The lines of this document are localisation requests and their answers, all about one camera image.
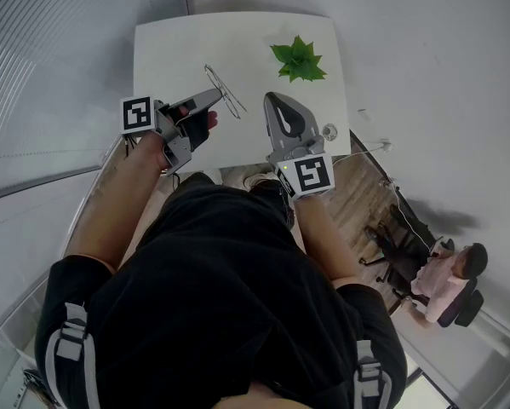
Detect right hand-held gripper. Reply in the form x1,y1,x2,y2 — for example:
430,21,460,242
262,92,335,200

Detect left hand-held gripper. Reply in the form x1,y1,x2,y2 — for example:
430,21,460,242
119,88,226,176

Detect thin metal frame glasses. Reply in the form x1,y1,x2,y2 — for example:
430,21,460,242
203,63,249,121

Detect person's left forearm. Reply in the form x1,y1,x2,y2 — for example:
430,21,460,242
63,131,171,273

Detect person's right forearm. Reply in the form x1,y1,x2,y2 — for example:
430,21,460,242
294,193,359,290

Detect person's left hand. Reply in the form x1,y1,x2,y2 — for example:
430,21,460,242
175,105,219,153

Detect green artificial plant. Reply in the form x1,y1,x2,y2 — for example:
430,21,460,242
269,34,329,84

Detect white shoe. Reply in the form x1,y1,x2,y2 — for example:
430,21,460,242
243,172,278,192

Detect black office chair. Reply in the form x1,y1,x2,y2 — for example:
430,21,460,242
359,204,456,291
436,276,486,330

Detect person's black clothing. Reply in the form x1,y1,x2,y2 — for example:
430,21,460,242
34,171,410,409

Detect thin black gripper wires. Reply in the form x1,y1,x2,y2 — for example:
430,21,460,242
122,131,141,158

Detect white cable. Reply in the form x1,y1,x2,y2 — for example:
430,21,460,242
332,141,437,253

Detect grey harness strap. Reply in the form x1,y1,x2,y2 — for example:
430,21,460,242
44,302,101,409
351,338,394,409

